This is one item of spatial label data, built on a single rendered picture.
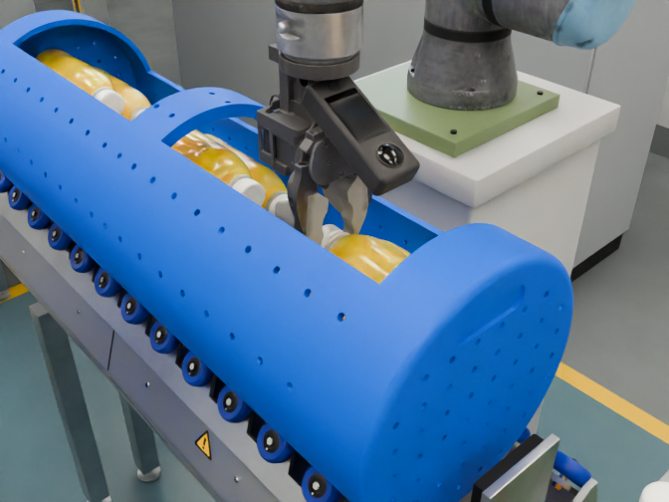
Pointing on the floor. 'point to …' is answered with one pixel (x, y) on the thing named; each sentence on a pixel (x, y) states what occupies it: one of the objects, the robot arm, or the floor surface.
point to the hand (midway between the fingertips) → (334, 251)
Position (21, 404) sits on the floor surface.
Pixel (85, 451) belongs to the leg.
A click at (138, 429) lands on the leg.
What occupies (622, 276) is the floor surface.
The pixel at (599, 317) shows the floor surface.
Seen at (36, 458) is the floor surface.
